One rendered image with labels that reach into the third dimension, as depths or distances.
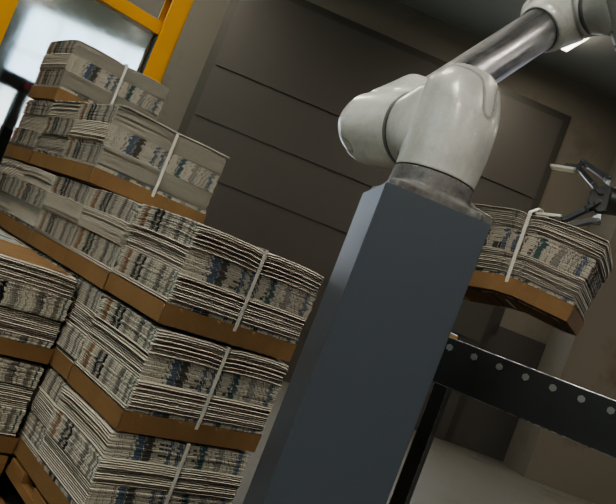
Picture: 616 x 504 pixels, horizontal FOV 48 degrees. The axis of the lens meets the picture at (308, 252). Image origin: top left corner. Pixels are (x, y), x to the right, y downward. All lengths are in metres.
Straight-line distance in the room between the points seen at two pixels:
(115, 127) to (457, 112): 1.03
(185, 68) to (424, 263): 5.04
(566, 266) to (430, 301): 0.70
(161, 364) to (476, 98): 0.82
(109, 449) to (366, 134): 0.82
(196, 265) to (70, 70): 1.24
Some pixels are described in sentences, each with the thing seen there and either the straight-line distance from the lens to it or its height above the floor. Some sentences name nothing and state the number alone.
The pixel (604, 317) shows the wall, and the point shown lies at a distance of 6.32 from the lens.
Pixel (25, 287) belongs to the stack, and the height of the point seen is 0.54.
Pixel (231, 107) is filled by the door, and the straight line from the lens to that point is 5.98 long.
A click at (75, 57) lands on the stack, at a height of 1.23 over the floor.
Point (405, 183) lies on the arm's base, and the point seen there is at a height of 1.01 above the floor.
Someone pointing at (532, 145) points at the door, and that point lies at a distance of 6.51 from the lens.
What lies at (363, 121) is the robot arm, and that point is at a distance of 1.43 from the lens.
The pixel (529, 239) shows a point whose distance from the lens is 1.89.
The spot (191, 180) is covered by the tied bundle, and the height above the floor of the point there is 0.96.
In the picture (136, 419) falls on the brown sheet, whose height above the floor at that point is 0.40.
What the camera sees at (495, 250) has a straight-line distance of 1.89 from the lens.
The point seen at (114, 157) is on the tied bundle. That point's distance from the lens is 1.99.
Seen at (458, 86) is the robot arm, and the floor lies 1.21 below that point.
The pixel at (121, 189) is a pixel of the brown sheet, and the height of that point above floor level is 0.85.
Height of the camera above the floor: 0.78
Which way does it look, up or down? 3 degrees up
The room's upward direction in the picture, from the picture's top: 21 degrees clockwise
